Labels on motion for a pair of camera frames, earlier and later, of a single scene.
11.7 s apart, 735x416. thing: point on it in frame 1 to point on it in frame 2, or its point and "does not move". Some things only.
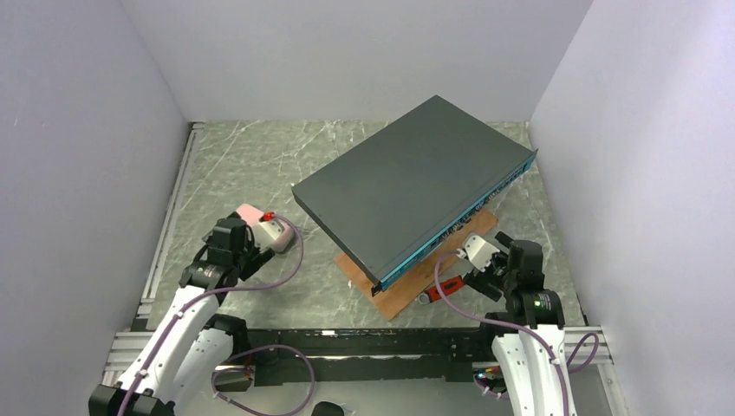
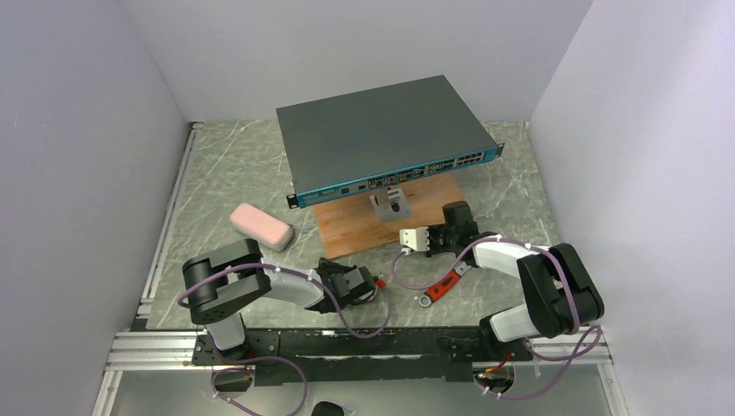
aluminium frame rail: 129,347 does not move
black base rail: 360,355 does not move
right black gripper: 491,277 to 434,240
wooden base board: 395,295 to 353,224
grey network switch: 396,204 to 350,143
